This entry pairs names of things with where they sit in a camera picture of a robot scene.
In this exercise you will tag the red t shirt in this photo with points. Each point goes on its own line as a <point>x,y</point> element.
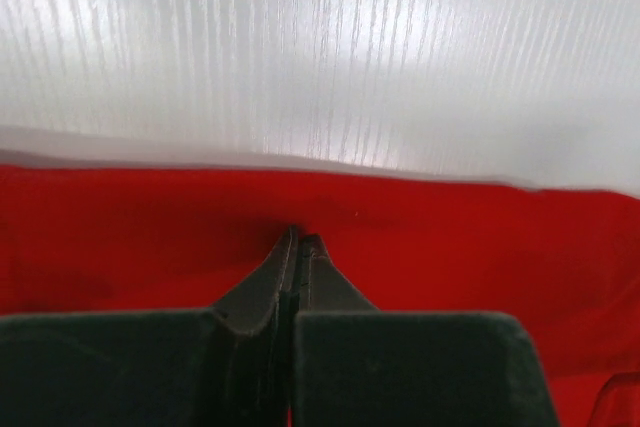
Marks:
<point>564,262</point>

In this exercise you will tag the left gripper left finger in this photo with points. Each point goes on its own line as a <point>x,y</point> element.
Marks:
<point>220,365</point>

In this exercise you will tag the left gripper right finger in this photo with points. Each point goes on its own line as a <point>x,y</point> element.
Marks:
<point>356,365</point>

